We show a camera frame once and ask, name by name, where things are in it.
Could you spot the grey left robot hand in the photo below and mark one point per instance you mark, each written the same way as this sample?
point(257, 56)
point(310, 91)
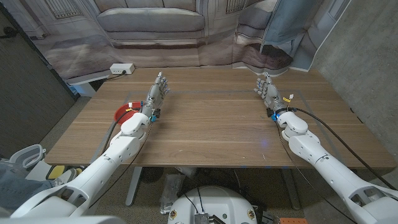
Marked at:
point(154, 95)

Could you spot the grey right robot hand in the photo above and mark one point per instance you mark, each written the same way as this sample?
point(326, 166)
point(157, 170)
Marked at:
point(272, 95)

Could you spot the red speckled bowl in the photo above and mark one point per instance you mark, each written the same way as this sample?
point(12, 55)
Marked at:
point(121, 113)

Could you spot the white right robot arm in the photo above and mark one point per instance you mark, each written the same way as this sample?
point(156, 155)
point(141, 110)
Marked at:
point(329, 174)

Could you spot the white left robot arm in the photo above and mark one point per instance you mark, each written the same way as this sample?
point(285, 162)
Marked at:
point(102, 168)

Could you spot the yellow white right wrist tag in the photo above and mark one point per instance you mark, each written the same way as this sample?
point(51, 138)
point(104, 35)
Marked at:
point(287, 99)

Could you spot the yellow white wrist tag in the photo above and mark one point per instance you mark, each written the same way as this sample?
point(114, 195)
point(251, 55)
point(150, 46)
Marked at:
point(287, 99)
point(130, 107)

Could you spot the yellow white left wrist tag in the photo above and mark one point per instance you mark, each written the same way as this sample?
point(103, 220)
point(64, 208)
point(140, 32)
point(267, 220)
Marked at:
point(130, 107)

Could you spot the white power strip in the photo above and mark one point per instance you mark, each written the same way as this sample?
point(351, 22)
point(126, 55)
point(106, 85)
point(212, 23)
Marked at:
point(119, 68)

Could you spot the printed sofa room backdrop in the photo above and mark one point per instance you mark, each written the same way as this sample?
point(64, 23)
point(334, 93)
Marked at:
point(155, 46)

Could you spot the grey tape outline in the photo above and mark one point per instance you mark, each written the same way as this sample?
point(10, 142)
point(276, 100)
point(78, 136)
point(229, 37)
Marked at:
point(217, 92)

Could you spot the white low shelf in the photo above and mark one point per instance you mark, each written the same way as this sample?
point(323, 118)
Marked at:
point(85, 87)

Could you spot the black round object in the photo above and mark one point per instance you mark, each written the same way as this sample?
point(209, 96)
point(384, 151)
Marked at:
point(151, 174)

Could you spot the grey table leg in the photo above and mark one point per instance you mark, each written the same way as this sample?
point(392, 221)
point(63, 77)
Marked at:
point(291, 189)
point(134, 185)

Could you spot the clear plastic bag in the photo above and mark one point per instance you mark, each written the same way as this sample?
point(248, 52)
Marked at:
point(171, 193)

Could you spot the grey shoe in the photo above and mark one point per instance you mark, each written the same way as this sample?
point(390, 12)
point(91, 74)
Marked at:
point(66, 177)

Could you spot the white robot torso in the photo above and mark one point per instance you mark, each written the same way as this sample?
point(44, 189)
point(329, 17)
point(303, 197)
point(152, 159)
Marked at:
point(214, 202)

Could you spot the yellow black foot pedal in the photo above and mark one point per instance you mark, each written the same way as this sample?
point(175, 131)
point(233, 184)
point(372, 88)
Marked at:
point(56, 172)

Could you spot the dark grey partition panel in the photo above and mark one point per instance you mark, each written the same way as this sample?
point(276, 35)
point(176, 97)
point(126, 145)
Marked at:
point(28, 93)

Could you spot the orange box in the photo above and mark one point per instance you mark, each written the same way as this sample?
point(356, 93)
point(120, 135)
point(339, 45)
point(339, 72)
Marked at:
point(293, 221)

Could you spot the white loop-shaped plastic object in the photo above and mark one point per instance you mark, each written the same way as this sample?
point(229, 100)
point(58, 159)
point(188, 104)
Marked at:
point(18, 157)

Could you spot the black knob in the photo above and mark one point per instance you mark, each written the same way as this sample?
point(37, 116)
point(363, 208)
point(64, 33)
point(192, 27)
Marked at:
point(9, 32)

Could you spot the person's leg in jeans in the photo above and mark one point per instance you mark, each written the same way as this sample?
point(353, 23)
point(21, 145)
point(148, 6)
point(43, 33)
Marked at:
point(21, 189)

